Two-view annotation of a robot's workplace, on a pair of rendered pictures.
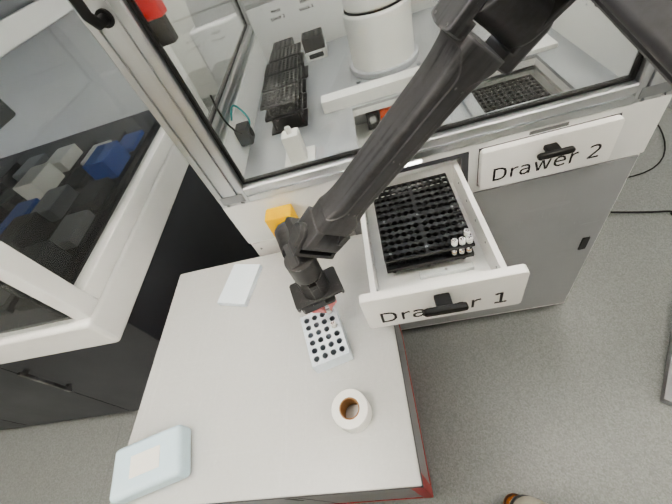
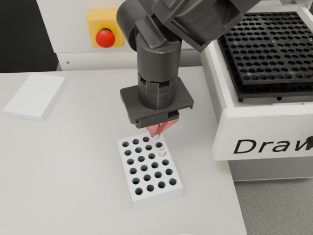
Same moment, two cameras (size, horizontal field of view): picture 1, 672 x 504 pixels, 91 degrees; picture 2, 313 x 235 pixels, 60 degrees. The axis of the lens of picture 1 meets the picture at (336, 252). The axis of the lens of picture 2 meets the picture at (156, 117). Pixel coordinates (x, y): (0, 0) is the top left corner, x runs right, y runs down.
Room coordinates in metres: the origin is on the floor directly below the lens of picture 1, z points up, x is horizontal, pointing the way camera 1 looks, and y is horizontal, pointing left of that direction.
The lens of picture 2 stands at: (0.12, 0.16, 1.20)
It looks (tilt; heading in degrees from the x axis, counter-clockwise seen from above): 49 degrees down; 341
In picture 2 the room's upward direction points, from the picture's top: straight up
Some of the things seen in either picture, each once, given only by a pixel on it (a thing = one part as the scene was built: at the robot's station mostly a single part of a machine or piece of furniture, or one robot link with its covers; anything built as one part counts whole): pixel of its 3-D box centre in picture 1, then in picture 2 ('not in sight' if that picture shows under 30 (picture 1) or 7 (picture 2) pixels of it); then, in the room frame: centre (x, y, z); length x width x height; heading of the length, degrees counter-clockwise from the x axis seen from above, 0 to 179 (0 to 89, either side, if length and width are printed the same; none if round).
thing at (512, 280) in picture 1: (440, 299); (311, 132); (0.29, -0.14, 0.87); 0.29 x 0.02 x 0.11; 74
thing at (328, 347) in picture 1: (326, 337); (148, 167); (0.36, 0.10, 0.78); 0.12 x 0.08 x 0.04; 178
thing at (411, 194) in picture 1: (418, 223); (268, 55); (0.48, -0.20, 0.87); 0.22 x 0.18 x 0.06; 164
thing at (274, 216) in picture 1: (283, 222); (106, 29); (0.67, 0.09, 0.88); 0.07 x 0.05 x 0.07; 74
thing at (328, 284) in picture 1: (312, 282); (157, 87); (0.41, 0.07, 0.92); 0.10 x 0.07 x 0.07; 91
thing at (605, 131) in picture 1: (544, 154); not in sight; (0.51, -0.53, 0.87); 0.29 x 0.02 x 0.11; 74
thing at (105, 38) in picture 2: not in sight; (105, 37); (0.64, 0.10, 0.88); 0.04 x 0.03 x 0.04; 74
